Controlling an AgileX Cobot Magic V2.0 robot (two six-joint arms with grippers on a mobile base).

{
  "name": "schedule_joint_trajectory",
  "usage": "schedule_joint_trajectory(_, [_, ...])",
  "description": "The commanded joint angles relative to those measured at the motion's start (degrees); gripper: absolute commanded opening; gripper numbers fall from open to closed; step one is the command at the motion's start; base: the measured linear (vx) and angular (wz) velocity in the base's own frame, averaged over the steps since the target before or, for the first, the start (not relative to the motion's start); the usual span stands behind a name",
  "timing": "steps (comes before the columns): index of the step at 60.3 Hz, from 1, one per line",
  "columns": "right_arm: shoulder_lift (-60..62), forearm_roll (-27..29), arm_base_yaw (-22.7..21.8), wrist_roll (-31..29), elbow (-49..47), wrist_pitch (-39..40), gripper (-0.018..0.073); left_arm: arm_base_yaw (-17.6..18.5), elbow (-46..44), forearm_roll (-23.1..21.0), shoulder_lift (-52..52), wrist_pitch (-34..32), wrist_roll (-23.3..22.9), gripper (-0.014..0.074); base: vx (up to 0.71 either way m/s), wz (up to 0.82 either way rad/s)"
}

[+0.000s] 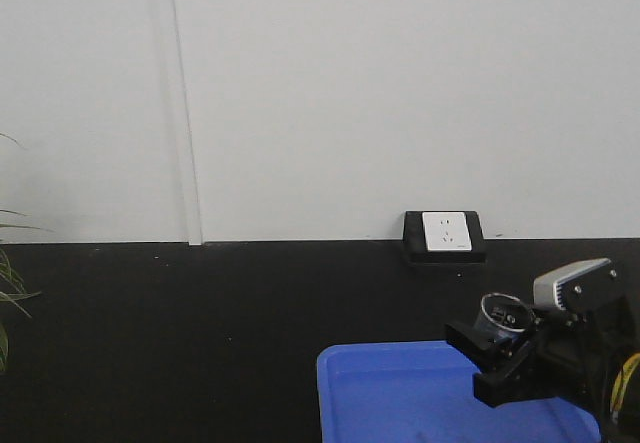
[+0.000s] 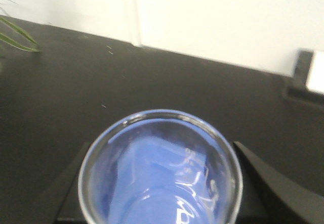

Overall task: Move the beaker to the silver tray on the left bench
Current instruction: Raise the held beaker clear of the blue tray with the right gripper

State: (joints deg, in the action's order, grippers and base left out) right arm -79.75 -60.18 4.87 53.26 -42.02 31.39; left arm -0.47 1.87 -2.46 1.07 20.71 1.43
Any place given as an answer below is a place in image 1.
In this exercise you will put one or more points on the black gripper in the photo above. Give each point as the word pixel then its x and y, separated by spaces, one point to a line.
pixel 587 359

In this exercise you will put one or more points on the clear glass beaker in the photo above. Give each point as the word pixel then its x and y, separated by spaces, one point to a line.
pixel 503 317

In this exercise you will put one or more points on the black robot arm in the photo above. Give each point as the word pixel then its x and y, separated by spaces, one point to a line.
pixel 613 427

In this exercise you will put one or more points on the blue plastic tray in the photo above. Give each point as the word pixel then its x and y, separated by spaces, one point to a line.
pixel 422 392

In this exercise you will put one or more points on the green spider plant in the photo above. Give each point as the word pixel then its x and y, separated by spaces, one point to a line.
pixel 13 289

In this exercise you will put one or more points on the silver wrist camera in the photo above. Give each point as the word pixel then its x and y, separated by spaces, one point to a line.
pixel 576 287

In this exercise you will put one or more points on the white wall socket black box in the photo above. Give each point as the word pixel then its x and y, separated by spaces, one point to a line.
pixel 443 237

